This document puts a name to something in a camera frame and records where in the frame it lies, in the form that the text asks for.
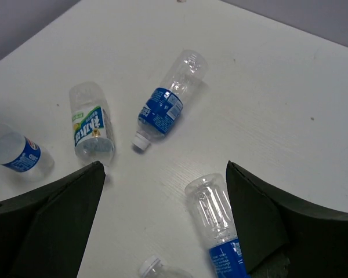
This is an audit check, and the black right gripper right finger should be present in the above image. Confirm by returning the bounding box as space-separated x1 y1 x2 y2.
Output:
226 162 348 277

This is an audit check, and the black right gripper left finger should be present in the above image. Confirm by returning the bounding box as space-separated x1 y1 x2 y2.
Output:
0 162 106 277

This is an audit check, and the clear bottle white cap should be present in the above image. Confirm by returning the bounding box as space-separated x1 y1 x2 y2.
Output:
138 255 193 278

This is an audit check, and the clear bottle light blue label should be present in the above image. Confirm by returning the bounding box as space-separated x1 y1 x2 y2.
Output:
184 173 250 277

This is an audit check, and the clear bottle dark blue label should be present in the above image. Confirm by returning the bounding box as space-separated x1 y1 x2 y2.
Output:
132 50 208 152

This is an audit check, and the small bottle blue cap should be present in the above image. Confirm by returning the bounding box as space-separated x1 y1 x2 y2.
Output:
0 123 55 181

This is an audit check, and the clear bottle green white label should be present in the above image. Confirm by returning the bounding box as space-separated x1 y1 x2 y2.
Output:
68 81 115 166

